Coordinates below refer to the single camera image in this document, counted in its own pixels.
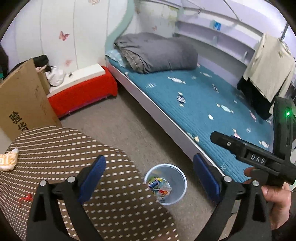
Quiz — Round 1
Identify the orange white bread bag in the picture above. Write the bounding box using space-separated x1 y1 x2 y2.
0 149 19 172

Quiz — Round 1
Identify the light blue trash bin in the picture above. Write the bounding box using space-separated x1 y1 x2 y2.
144 164 188 205

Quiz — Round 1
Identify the person's right hand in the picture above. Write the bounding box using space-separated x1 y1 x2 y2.
243 167 293 231

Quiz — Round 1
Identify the black garment under sweater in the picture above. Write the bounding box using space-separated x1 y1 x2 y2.
237 77 275 120

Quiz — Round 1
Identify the brown polka dot tablecloth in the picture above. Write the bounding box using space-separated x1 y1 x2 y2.
1 126 180 240

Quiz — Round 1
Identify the cream hanging sweater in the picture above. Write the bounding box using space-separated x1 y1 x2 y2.
242 33 295 102

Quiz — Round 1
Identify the teal candy pattern bedspread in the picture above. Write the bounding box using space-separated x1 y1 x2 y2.
109 60 273 182

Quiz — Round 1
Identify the brown cardboard box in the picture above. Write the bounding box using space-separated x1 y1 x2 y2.
1 59 61 141

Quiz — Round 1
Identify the white plastic bag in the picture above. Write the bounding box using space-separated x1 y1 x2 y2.
45 66 66 87

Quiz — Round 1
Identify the red covered low bench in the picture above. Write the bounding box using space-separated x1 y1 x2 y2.
48 67 118 118

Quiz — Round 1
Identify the folded grey blanket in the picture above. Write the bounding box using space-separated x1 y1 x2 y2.
114 33 198 74

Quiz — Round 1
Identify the blue striped pillow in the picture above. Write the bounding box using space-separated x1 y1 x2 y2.
105 49 127 68

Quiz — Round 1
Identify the red string scrap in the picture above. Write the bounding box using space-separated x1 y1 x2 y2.
18 193 33 206

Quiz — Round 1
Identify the white bed frame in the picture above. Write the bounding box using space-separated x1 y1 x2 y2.
106 60 219 168

